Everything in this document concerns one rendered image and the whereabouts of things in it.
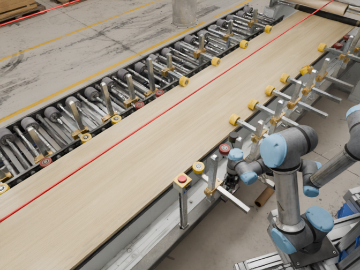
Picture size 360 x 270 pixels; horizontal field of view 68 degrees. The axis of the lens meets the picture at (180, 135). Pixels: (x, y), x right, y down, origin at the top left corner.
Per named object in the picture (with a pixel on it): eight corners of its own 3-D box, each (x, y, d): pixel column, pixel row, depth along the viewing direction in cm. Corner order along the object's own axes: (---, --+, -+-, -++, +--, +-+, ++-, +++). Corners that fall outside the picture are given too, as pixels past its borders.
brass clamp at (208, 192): (223, 186, 179) (223, 181, 176) (209, 199, 173) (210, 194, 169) (215, 180, 182) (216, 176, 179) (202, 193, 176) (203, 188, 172)
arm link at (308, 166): (318, 183, 146) (297, 179, 148) (316, 167, 153) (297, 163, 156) (323, 175, 140) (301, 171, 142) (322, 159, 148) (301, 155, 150)
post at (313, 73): (299, 114, 246) (317, 69, 212) (298, 117, 245) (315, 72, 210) (296, 113, 248) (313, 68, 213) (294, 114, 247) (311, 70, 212)
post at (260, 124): (252, 164, 213) (265, 120, 179) (250, 166, 212) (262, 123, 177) (249, 162, 215) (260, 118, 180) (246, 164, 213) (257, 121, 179)
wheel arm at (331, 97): (340, 102, 217) (342, 98, 214) (338, 104, 215) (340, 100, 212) (285, 77, 241) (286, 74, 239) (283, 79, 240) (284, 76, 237)
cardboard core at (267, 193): (279, 184, 263) (262, 204, 248) (277, 189, 268) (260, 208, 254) (272, 180, 267) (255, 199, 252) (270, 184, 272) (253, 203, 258)
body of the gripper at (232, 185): (221, 186, 157) (223, 174, 148) (226, 175, 162) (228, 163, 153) (234, 190, 154) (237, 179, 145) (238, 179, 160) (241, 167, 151)
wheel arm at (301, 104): (327, 117, 205) (329, 113, 202) (325, 119, 203) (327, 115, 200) (270, 90, 229) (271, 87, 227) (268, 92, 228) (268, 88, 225)
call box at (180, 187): (192, 187, 139) (192, 179, 134) (182, 196, 136) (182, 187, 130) (182, 179, 143) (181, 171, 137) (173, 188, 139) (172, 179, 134)
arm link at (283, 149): (317, 248, 113) (309, 129, 95) (289, 263, 109) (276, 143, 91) (296, 232, 124) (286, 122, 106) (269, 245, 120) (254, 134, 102)
